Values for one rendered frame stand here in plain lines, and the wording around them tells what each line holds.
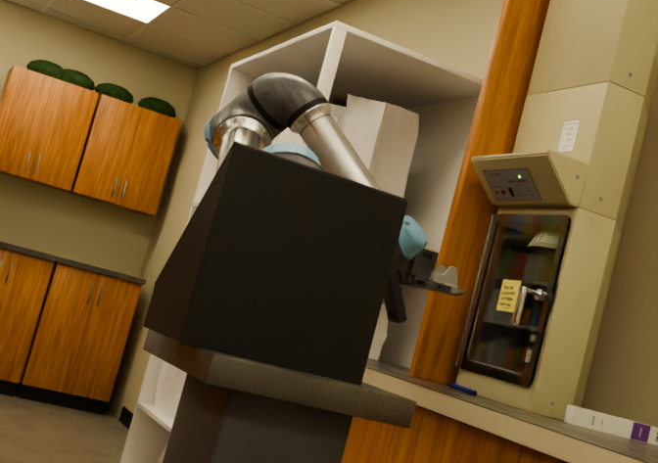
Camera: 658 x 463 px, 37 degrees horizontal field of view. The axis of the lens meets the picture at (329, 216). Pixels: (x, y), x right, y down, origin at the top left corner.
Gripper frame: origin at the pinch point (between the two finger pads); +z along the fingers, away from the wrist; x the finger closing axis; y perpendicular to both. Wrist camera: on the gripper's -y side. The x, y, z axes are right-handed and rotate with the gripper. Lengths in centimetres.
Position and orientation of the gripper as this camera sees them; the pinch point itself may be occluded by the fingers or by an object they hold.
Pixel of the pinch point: (455, 294)
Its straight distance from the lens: 217.1
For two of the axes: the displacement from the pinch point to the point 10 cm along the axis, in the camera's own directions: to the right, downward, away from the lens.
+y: 2.5, -9.6, 1.0
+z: 8.8, 2.7, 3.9
